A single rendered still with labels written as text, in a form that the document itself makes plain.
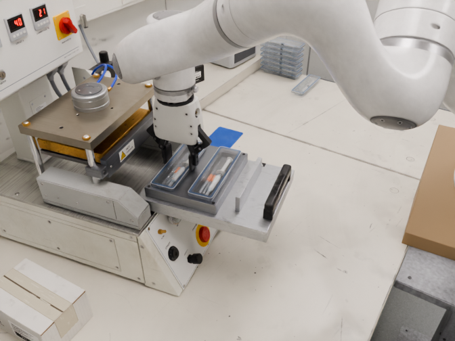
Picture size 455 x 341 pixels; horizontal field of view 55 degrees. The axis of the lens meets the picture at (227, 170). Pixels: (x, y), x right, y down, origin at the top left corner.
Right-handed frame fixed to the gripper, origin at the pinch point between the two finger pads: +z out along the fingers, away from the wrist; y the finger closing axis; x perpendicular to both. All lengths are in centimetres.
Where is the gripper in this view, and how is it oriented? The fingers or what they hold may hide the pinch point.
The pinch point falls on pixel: (180, 157)
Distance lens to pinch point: 98.5
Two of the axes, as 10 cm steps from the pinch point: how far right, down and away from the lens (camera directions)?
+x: -3.6, 5.6, -7.4
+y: -9.3, -2.2, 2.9
